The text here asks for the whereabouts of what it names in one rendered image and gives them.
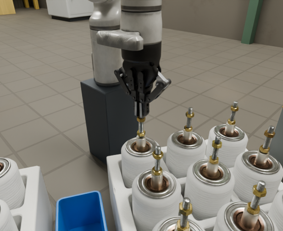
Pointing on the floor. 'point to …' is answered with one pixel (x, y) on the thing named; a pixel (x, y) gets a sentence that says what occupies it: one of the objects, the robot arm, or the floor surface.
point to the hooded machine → (70, 9)
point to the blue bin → (80, 212)
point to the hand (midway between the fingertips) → (141, 107)
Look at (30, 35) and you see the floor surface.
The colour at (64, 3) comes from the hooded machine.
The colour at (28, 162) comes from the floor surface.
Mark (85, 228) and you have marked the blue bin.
